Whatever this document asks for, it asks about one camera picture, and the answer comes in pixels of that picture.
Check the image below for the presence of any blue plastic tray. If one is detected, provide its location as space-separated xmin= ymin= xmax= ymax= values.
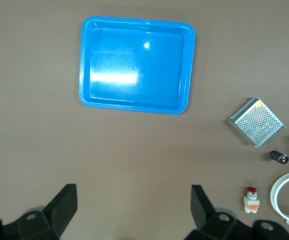
xmin=78 ymin=16 xmax=197 ymax=116

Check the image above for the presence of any black cylindrical capacitor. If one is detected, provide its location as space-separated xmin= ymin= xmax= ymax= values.
xmin=269 ymin=150 xmax=289 ymax=165

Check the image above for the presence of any large white curved clamp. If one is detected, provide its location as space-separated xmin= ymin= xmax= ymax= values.
xmin=269 ymin=171 xmax=289 ymax=228

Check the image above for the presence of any perforated metal power supply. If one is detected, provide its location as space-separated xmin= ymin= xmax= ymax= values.
xmin=228 ymin=97 xmax=288 ymax=148

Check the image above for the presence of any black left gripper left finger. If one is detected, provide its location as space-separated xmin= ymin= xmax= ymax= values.
xmin=16 ymin=183 xmax=79 ymax=240

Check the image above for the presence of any red button white orange switch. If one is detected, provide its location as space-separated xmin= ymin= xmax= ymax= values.
xmin=242 ymin=186 xmax=262 ymax=215

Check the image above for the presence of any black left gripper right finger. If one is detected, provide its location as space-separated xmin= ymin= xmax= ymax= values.
xmin=184 ymin=184 xmax=256 ymax=240

